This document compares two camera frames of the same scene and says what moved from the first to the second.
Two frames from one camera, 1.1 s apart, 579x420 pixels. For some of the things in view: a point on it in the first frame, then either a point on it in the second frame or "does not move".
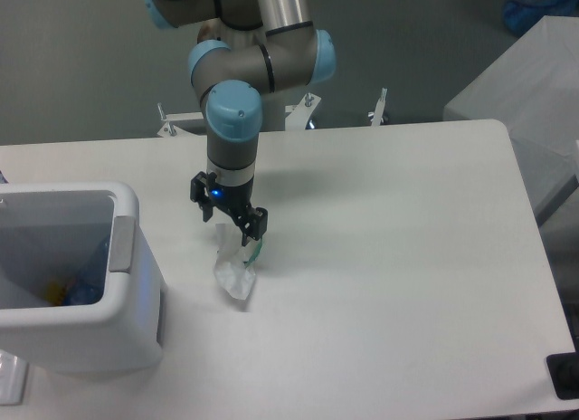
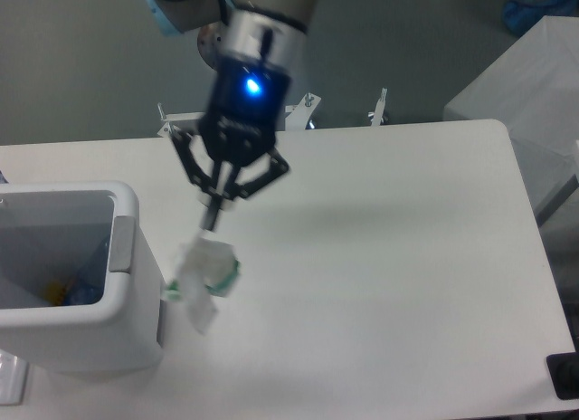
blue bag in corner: (527, 4) does not move
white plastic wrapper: (232, 265) -> (209, 269)
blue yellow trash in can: (74, 290) does not move
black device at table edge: (564, 369) does not move
